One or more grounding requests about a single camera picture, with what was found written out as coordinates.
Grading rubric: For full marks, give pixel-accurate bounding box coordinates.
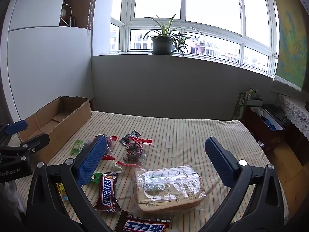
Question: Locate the brown cardboard box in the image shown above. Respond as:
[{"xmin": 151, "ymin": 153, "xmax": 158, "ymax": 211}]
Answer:
[{"xmin": 16, "ymin": 96, "xmax": 92, "ymax": 165}]

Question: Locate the white cable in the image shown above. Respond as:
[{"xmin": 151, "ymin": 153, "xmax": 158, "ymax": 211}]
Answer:
[{"xmin": 61, "ymin": 0, "xmax": 78, "ymax": 27}]

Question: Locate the red-edged clear snack packet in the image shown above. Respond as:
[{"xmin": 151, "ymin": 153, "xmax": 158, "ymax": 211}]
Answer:
[
  {"xmin": 84, "ymin": 134, "xmax": 119, "ymax": 155},
  {"xmin": 116, "ymin": 150, "xmax": 148, "ymax": 169},
  {"xmin": 126, "ymin": 136, "xmax": 153, "ymax": 156}
]

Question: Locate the light green candy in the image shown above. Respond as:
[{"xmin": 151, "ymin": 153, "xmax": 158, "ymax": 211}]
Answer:
[{"xmin": 70, "ymin": 140, "xmax": 84, "ymax": 155}]

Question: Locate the wall map poster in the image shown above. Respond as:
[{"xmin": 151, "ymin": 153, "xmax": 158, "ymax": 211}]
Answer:
[{"xmin": 273, "ymin": 0, "xmax": 309, "ymax": 92}]

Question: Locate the dark wooden box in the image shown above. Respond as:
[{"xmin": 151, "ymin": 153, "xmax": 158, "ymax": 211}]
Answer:
[{"xmin": 244, "ymin": 105, "xmax": 290, "ymax": 150}]

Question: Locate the clear bread packet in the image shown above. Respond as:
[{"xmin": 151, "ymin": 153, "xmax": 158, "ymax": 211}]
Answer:
[{"xmin": 132, "ymin": 165, "xmax": 207, "ymax": 212}]

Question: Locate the small brown chocolate bar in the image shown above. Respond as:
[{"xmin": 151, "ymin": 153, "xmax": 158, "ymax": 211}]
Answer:
[{"xmin": 94, "ymin": 172, "xmax": 121, "ymax": 212}]

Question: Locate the white lace cloth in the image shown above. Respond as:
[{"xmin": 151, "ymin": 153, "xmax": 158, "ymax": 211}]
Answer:
[{"xmin": 279, "ymin": 94, "xmax": 309, "ymax": 138}]

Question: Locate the striped bed sheet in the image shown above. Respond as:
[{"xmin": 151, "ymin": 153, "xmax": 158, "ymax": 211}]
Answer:
[{"xmin": 10, "ymin": 111, "xmax": 289, "ymax": 232}]

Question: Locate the large brown chocolate bar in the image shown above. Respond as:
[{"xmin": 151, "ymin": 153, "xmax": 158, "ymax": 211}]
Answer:
[{"xmin": 115, "ymin": 210, "xmax": 172, "ymax": 232}]

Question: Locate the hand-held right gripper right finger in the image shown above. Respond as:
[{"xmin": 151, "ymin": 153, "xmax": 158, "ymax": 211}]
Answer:
[{"xmin": 198, "ymin": 136, "xmax": 283, "ymax": 232}]

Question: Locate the potted spider plant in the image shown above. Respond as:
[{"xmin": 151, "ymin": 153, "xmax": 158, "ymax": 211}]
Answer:
[{"xmin": 143, "ymin": 14, "xmax": 202, "ymax": 58}]

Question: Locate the black candy packet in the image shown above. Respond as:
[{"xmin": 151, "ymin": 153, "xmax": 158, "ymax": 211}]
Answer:
[{"xmin": 120, "ymin": 130, "xmax": 141, "ymax": 147}]

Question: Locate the dark green candy packet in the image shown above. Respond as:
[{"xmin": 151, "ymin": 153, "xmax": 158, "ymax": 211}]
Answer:
[{"xmin": 87, "ymin": 172, "xmax": 102, "ymax": 184}]

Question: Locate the yellow candy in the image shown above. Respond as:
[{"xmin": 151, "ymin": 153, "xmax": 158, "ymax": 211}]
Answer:
[{"xmin": 56, "ymin": 182, "xmax": 69, "ymax": 201}]

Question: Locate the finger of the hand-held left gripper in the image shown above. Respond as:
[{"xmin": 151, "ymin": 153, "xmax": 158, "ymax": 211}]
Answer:
[
  {"xmin": 0, "ymin": 119, "xmax": 28, "ymax": 148},
  {"xmin": 0, "ymin": 133, "xmax": 50, "ymax": 165}
]

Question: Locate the white cabinet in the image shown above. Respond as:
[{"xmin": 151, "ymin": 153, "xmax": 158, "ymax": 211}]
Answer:
[{"xmin": 0, "ymin": 0, "xmax": 100, "ymax": 126}]

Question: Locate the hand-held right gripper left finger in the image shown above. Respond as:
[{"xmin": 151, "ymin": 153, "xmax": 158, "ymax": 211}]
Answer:
[{"xmin": 26, "ymin": 135, "xmax": 114, "ymax": 232}]

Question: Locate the white framed window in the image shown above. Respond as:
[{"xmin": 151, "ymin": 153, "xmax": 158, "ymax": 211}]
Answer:
[{"xmin": 110, "ymin": 0, "xmax": 280, "ymax": 79}]

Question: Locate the green patterned carton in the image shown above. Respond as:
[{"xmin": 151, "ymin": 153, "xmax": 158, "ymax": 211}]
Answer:
[{"xmin": 232, "ymin": 88, "xmax": 262, "ymax": 121}]

